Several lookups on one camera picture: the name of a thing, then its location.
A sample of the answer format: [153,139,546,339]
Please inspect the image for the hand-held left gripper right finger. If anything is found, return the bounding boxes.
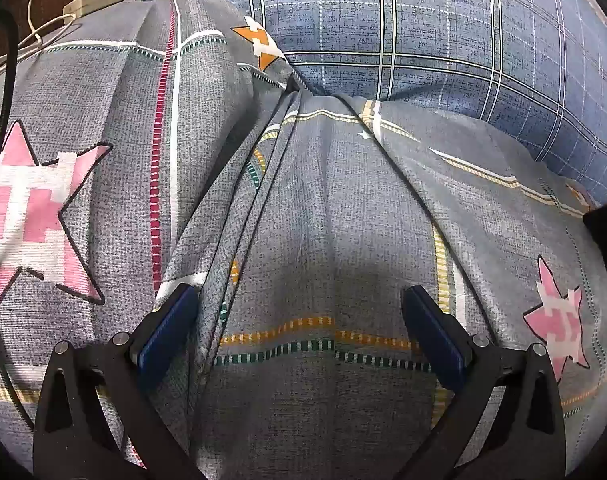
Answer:
[401,284,568,480]

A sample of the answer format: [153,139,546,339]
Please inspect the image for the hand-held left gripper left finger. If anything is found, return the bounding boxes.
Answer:
[32,282,205,480]

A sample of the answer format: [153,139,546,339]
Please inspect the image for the grey star printed quilt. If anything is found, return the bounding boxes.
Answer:
[0,0,607,480]

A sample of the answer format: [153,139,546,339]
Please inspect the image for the thick black cable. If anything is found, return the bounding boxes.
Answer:
[0,7,36,433]

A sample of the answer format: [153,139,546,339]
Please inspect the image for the white cable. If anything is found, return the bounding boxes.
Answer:
[0,0,111,88]

